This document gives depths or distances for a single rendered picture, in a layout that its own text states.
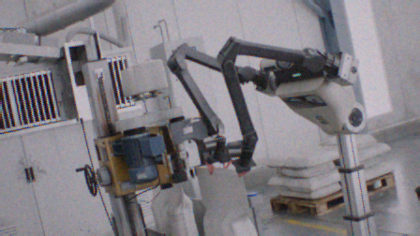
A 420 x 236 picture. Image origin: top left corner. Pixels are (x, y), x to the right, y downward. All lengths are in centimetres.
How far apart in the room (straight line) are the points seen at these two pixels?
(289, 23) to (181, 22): 180
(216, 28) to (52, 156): 333
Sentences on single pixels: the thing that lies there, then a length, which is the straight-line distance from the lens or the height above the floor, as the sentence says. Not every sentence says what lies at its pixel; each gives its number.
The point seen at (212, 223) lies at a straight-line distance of 289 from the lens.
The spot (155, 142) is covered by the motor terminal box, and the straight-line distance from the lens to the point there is 272.
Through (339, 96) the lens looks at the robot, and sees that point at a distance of 260.
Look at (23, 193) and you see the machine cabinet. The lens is 559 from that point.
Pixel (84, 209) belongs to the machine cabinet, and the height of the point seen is 54.
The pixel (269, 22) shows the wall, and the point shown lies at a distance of 834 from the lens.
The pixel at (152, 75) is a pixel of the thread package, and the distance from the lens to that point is 280.
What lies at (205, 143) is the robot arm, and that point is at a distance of 267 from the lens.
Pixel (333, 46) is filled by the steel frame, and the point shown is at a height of 175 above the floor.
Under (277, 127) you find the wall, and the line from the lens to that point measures 820.
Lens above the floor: 148
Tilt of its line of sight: 3 degrees down
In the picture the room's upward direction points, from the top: 12 degrees counter-clockwise
